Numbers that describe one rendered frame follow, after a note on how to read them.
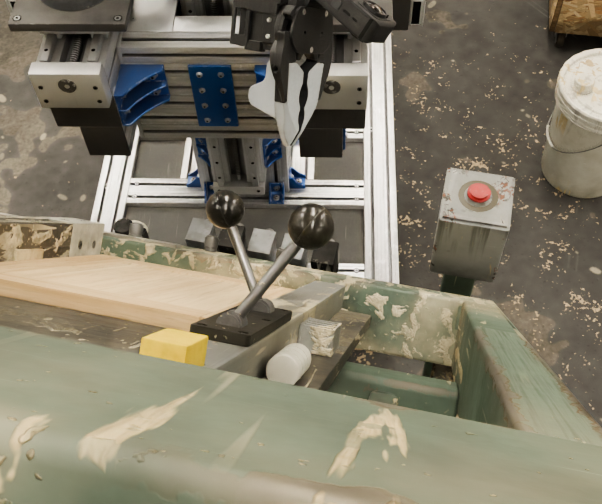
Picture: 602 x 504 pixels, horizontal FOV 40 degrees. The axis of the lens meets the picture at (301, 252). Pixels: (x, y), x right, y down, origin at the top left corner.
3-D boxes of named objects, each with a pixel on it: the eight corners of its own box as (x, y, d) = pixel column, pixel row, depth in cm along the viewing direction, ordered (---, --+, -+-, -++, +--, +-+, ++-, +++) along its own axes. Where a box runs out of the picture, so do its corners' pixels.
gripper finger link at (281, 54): (290, 99, 88) (299, 15, 86) (303, 102, 87) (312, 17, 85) (263, 101, 85) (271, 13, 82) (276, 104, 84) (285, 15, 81)
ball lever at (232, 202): (286, 312, 82) (240, 185, 82) (279, 316, 78) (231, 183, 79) (251, 324, 83) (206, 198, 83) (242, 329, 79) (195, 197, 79)
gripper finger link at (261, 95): (254, 137, 92) (262, 52, 89) (298, 147, 89) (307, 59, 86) (236, 139, 89) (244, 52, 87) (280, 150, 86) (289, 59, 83)
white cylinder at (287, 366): (296, 392, 70) (310, 375, 78) (302, 357, 70) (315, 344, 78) (262, 385, 70) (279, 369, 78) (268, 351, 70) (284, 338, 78)
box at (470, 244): (499, 234, 160) (516, 175, 145) (492, 286, 153) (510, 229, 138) (437, 223, 161) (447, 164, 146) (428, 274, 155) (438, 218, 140)
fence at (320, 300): (341, 309, 137) (345, 285, 136) (142, 484, 43) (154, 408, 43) (312, 304, 137) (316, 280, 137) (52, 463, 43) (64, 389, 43)
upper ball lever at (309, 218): (246, 345, 70) (346, 223, 69) (235, 352, 67) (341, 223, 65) (212, 316, 71) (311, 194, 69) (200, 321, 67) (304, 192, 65)
